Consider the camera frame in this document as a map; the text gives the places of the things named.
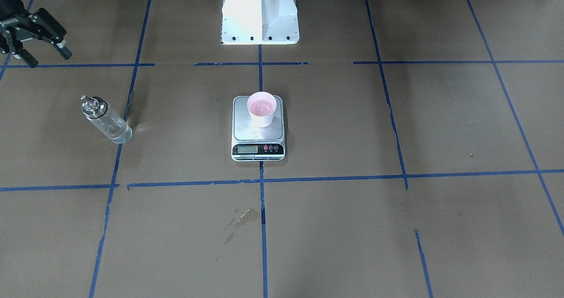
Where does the glass sauce dispenser bottle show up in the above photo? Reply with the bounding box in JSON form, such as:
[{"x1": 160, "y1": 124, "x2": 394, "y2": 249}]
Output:
[{"x1": 80, "y1": 94, "x2": 133, "y2": 145}]

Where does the grey digital kitchen scale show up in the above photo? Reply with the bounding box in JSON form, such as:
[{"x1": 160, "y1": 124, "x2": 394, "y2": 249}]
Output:
[{"x1": 231, "y1": 95, "x2": 286, "y2": 162}]

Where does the white pedestal column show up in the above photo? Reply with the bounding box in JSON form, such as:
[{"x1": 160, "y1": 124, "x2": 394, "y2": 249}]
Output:
[{"x1": 220, "y1": 0, "x2": 300, "y2": 45}]

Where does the pink paper cup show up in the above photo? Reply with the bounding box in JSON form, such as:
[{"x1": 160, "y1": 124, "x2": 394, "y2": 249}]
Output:
[{"x1": 246, "y1": 91, "x2": 277, "y2": 128}]

